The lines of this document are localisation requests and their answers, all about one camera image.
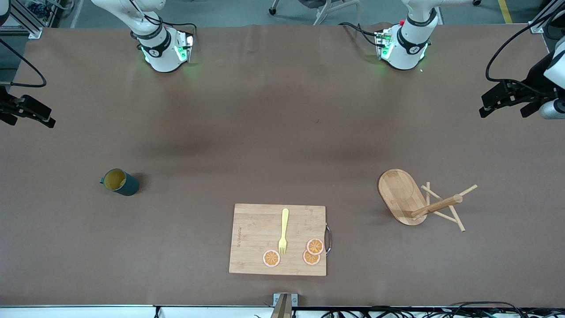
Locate dark teal ribbed cup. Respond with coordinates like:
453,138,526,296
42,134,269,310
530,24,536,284
100,168,140,197

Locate wooden cup rack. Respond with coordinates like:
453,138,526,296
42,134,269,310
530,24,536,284
378,168,478,233

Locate grey office chair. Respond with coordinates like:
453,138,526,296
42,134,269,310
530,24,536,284
268,0,362,26

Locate brown table mat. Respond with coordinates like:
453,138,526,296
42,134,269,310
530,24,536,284
0,23,565,308

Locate yellow plastic fork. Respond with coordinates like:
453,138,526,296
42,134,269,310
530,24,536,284
278,208,290,256

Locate bamboo cutting board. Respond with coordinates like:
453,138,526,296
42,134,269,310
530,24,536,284
229,203,332,277

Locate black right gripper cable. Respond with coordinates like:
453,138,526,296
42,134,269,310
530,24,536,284
0,39,47,88

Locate aluminium frame profile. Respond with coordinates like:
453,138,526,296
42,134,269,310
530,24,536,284
0,0,43,39
529,0,565,34

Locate black arm base cable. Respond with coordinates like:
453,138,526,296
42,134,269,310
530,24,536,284
150,18,197,45
339,21,385,47

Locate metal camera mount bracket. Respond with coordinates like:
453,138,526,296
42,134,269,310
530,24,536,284
270,293,298,318

